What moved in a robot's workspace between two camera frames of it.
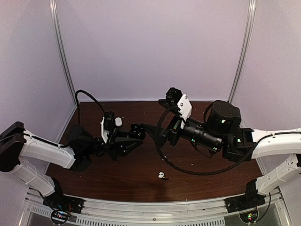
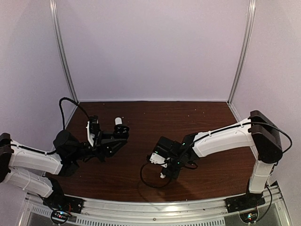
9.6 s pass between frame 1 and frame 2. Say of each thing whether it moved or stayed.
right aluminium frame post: stayed
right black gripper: moved
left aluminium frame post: stayed
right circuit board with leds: stayed
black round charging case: moved
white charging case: stayed
